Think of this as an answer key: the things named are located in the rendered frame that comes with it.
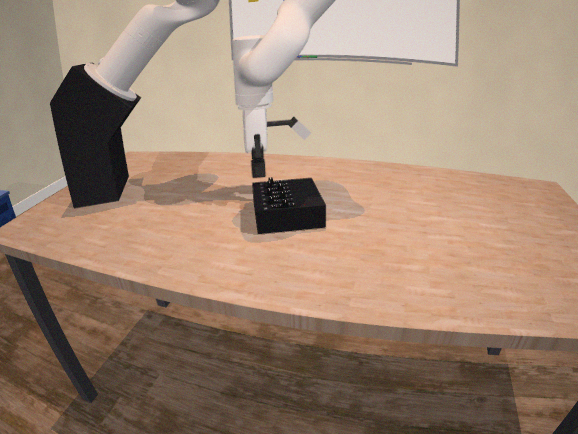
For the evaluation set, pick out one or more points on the black lighting desk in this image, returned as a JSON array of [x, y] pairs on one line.
[[296, 204]]

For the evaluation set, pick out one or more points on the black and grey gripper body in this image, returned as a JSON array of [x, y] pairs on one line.
[[254, 122]]

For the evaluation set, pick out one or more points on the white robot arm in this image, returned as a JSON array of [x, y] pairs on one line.
[[270, 57]]

